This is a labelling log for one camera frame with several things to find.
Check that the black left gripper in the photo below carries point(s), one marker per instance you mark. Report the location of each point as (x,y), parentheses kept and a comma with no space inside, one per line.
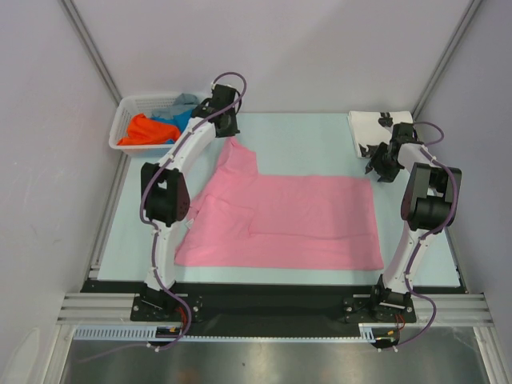
(234,130)

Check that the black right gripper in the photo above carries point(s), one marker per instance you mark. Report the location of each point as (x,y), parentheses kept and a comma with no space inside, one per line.
(387,175)

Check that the pink t shirt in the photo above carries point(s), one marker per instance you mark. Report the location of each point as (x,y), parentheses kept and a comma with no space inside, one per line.
(246,219)

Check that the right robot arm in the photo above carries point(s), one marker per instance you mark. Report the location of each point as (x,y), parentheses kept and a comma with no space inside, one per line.
(428,206)

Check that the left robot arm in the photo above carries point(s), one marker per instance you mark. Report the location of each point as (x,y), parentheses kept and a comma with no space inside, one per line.
(165,199)

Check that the folded white printed t shirt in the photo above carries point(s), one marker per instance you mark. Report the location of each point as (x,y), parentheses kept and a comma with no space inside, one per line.
(370,129)

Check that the blue t shirt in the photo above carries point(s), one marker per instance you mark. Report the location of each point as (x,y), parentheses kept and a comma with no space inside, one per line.
(182,120)

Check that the grey t shirt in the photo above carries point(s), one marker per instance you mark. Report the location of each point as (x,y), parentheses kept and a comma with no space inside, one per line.
(182,103)

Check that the orange t shirt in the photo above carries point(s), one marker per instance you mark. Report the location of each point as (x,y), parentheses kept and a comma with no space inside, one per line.
(146,131)

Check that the white perforated plastic basket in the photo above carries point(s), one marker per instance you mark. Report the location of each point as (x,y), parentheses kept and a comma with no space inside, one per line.
(140,104)

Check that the aluminium frame rail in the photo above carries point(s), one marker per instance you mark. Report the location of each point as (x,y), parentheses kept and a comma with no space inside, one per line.
(95,309)

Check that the left slotted cable duct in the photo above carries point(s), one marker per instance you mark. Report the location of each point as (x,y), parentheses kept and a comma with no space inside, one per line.
(127,333)

